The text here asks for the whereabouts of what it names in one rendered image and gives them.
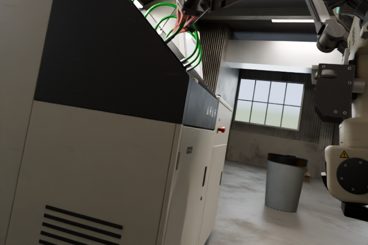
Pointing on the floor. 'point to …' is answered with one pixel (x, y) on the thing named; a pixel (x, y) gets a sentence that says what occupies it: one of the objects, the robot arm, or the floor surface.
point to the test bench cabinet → (94, 178)
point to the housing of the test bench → (19, 68)
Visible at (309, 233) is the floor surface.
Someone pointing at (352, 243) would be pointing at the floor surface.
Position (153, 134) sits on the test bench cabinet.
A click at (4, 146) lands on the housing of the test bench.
